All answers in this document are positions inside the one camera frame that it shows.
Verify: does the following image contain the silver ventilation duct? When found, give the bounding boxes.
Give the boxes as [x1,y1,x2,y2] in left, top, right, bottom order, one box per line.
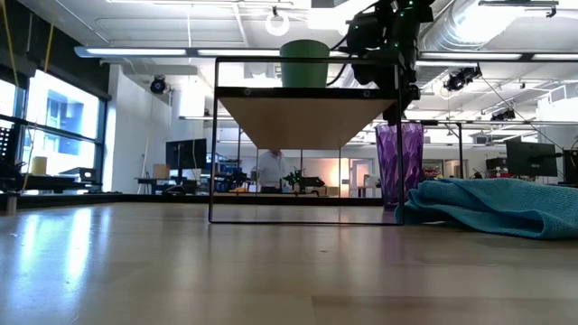
[417,0,538,53]

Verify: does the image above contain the blue microfibre cloth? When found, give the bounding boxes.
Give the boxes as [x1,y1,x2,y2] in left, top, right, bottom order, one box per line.
[394,176,578,241]

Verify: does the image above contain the purple faceted tumbler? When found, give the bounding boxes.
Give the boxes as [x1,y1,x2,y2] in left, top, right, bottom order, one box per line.
[375,122,426,212]

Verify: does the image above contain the black aluminium table frame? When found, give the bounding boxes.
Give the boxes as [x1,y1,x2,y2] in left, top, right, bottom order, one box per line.
[0,192,385,209]

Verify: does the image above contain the wooden shelf with black frame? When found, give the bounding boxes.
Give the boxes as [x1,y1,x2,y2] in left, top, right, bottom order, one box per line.
[208,56,406,226]

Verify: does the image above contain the long ceiling light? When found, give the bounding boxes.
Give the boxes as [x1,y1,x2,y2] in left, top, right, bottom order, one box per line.
[74,45,281,59]
[417,51,578,62]

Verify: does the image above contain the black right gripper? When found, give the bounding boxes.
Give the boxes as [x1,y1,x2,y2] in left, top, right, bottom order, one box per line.
[351,47,421,123]

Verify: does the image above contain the black background robot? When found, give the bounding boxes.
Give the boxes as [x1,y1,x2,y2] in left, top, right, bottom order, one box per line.
[282,167,326,190]

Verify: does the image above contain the person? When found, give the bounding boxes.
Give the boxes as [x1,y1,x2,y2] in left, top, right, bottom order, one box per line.
[256,149,290,194]

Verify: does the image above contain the dark desk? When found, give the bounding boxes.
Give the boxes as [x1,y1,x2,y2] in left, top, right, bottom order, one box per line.
[0,173,104,195]
[135,176,200,195]

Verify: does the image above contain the yellow cylinder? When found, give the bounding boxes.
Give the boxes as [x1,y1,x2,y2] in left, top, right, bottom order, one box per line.
[30,155,49,177]

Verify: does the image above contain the green plastic cup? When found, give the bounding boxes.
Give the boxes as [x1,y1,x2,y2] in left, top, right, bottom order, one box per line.
[279,39,331,88]

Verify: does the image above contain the black metal gantry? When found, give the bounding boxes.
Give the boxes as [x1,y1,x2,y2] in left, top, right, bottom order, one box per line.
[419,118,465,180]

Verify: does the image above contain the white ring light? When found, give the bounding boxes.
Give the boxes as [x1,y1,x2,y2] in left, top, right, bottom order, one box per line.
[264,10,292,38]

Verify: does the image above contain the black monitor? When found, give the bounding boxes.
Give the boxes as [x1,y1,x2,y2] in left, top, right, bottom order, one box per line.
[164,137,209,171]
[505,140,559,178]
[562,148,578,185]

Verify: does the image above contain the black ceiling camera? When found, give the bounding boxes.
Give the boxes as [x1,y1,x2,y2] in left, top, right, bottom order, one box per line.
[443,65,482,93]
[490,107,517,122]
[149,75,169,96]

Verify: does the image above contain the cardboard box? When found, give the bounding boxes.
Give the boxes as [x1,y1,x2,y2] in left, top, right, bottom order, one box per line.
[152,162,172,181]

